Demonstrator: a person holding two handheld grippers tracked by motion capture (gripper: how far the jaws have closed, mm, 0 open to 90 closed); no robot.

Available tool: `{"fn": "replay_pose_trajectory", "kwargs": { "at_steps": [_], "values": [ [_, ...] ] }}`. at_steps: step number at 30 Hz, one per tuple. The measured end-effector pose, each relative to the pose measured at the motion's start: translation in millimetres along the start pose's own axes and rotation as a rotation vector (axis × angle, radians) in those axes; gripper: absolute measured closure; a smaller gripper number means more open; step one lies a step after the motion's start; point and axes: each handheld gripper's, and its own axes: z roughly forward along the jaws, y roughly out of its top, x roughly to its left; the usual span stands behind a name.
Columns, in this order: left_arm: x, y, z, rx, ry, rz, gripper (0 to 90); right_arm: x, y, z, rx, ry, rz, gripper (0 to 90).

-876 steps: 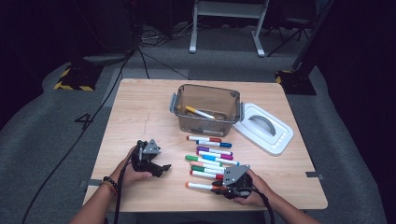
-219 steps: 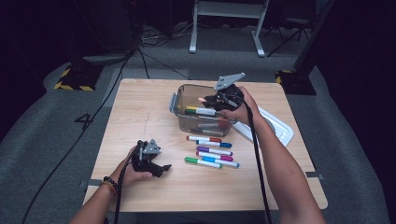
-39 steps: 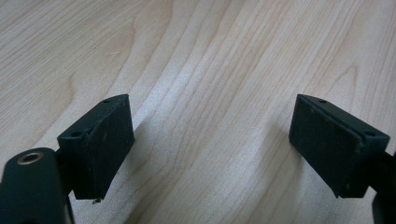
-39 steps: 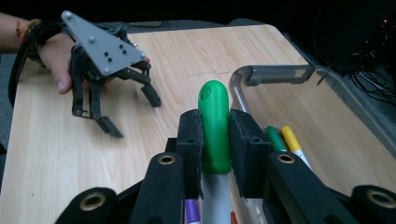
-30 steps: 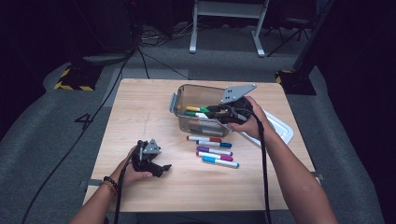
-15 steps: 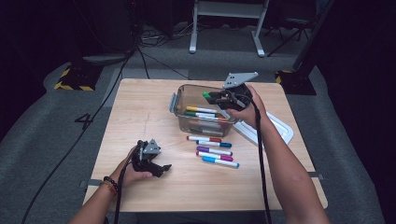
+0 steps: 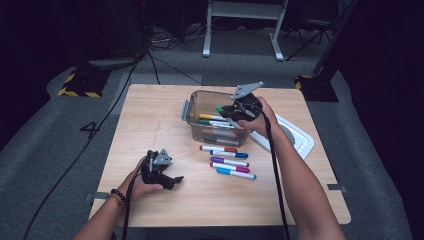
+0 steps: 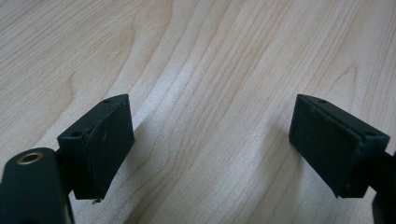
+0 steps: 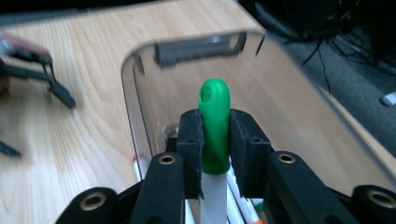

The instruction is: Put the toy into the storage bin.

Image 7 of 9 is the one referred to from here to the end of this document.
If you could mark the dark slanted stand pole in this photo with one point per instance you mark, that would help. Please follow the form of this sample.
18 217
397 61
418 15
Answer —
333 40

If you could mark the light green marker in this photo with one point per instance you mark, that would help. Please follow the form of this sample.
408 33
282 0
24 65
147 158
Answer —
220 109

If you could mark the black marker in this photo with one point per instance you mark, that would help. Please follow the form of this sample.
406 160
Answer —
210 140

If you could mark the black tripod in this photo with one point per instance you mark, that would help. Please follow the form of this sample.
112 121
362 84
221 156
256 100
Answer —
316 22

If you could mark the dark green marker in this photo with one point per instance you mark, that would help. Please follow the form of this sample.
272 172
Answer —
213 123

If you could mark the yellow marker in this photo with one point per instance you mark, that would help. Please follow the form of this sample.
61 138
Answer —
210 117

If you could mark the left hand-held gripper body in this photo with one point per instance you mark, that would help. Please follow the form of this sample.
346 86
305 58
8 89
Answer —
154 170

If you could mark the dark blue marker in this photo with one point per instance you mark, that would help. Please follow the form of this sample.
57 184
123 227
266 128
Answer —
230 154

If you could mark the grey tape strip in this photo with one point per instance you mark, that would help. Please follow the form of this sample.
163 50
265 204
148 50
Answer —
98 196
336 187

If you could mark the white container lid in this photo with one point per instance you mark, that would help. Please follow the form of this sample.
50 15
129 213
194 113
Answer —
301 143

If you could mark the white metal table frame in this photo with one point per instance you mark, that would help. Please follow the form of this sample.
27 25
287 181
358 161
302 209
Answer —
245 10

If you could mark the person's left hand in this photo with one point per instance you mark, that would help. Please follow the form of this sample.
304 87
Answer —
136 188

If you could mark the purple marker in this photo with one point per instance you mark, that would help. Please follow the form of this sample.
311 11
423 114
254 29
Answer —
230 161

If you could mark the grey flat stand base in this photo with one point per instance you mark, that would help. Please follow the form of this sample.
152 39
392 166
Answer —
113 63

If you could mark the rust red marker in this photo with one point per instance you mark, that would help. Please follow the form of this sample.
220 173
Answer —
216 148

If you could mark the yellow black striped base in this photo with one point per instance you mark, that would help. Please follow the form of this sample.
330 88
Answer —
316 88
83 83

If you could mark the light blue marker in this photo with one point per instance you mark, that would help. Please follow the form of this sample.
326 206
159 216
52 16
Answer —
238 173

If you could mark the person's right hand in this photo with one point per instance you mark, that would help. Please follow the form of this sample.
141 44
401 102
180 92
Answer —
263 125

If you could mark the dark equipment cabinet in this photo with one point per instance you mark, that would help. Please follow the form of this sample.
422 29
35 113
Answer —
116 26

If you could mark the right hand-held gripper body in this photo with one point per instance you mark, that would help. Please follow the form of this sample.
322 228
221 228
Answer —
248 108

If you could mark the magenta marker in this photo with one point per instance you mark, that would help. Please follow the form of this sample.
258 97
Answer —
230 166

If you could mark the clear grey plastic container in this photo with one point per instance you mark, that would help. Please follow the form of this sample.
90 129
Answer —
206 103

